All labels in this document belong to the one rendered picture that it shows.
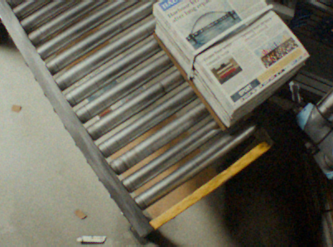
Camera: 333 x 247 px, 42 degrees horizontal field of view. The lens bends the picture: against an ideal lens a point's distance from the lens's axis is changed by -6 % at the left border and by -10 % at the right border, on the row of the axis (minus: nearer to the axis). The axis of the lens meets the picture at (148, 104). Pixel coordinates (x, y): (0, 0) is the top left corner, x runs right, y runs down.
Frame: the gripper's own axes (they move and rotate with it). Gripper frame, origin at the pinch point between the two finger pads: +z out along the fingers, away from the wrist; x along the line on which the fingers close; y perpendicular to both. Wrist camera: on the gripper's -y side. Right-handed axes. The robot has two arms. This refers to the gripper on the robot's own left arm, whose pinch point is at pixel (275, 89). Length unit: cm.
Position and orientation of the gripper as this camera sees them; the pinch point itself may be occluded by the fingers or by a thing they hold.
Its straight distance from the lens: 150.2
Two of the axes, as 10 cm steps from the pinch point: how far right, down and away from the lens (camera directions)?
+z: -5.6, -7.9, 2.5
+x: -8.3, 5.4, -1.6
